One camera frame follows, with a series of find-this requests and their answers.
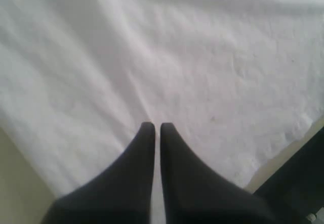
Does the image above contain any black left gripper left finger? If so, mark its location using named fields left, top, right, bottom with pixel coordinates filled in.
left=47, top=122, right=155, bottom=223

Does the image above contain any white t-shirt red Chinese logo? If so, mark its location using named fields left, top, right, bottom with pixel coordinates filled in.
left=1, top=0, right=323, bottom=196

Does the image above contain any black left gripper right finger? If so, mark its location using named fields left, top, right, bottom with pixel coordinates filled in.
left=160, top=123, right=276, bottom=223

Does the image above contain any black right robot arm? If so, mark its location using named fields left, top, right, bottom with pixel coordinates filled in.
left=254, top=129, right=323, bottom=223

